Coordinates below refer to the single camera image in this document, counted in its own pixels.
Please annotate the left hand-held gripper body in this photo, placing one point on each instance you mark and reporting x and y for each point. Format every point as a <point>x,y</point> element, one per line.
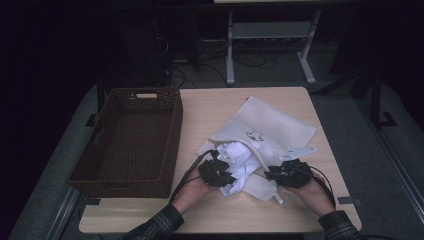
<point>213,171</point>

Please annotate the black metal stand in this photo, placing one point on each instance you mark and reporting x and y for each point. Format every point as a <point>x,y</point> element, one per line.
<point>101,96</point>
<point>375,100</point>

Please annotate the white metal rack stand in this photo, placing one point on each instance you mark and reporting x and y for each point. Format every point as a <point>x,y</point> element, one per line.
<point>270,30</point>

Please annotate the white garment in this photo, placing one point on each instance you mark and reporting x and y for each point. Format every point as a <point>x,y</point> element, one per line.
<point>241,160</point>

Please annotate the aluminium floor rail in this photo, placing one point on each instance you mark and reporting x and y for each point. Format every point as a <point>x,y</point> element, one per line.
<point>395,159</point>
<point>65,213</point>

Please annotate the grey power strip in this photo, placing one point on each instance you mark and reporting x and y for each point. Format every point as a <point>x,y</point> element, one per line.
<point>273,39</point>

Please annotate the person's right hand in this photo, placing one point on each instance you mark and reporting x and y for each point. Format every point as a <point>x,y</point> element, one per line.
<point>313,198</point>

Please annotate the person's left hand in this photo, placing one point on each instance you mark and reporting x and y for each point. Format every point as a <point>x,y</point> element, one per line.
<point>195,196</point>

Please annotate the brown woven basket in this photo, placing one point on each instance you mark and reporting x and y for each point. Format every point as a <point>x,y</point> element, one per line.
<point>133,143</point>

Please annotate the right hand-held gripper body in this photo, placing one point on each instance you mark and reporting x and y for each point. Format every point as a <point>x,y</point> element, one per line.
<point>295,175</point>

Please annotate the black table bracket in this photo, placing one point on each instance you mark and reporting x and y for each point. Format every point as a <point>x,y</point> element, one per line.
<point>91,201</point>

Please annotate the grey tape strip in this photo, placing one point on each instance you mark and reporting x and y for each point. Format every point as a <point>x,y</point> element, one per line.
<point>348,200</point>

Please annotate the white zippered fabric bag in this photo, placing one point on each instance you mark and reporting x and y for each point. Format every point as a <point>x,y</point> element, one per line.
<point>266,116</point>

